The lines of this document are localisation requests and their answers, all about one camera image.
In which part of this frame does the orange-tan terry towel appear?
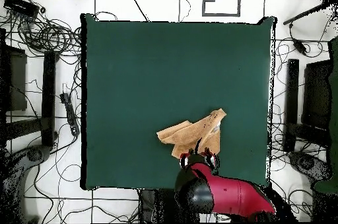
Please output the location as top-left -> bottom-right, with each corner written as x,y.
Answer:
156,108 -> 227,160

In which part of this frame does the dark flat panel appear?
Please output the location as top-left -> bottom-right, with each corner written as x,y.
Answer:
301,59 -> 334,131
0,44 -> 28,112

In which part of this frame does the black stand base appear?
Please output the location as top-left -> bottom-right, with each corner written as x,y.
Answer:
287,151 -> 334,182
0,144 -> 55,224

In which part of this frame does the black upright bar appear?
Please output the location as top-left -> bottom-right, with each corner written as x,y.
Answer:
41,50 -> 58,147
283,58 -> 300,153

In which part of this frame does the dark green table cloth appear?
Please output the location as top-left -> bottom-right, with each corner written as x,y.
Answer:
80,13 -> 277,192

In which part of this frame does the dark green fabric sheet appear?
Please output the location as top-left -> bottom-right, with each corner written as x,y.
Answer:
313,35 -> 338,196

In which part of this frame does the black power adapter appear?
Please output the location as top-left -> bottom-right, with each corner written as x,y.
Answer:
292,38 -> 308,56

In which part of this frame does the black power strip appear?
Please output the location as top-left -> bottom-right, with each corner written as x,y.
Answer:
59,91 -> 81,137

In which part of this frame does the black tripod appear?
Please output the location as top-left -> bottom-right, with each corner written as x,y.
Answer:
283,0 -> 338,26

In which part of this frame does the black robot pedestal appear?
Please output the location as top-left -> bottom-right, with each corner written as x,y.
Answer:
137,188 -> 178,224

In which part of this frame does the tangled black cable bundle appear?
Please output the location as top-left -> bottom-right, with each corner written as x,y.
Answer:
15,13 -> 83,57

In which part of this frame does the black switch box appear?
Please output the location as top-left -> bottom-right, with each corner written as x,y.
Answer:
3,0 -> 40,19

